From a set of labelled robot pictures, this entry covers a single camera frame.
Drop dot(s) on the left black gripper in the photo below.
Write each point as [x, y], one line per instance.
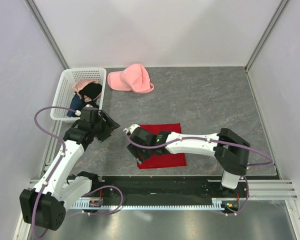
[109, 125]

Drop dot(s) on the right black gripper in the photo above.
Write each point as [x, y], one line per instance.
[135, 150]

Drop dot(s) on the red cloth napkin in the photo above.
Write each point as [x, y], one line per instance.
[165, 160]

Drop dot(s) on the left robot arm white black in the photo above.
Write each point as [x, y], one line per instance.
[46, 204]

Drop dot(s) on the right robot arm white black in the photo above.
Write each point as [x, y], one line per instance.
[229, 149]

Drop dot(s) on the navy blue cloth in basket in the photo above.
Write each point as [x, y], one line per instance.
[76, 104]

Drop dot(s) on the black cloth in basket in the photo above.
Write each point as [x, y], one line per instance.
[90, 93]

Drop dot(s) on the pink cloth in basket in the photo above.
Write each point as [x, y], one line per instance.
[80, 85]

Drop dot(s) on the pink baseball cap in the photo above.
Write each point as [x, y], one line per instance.
[135, 78]

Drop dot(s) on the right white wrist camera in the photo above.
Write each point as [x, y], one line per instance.
[129, 130]

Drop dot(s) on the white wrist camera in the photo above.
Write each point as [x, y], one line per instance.
[78, 111]
[129, 130]

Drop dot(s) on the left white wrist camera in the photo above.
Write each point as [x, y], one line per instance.
[78, 111]

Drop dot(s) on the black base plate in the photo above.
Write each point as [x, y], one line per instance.
[167, 190]

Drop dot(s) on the light blue cable duct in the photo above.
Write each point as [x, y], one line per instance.
[87, 204]

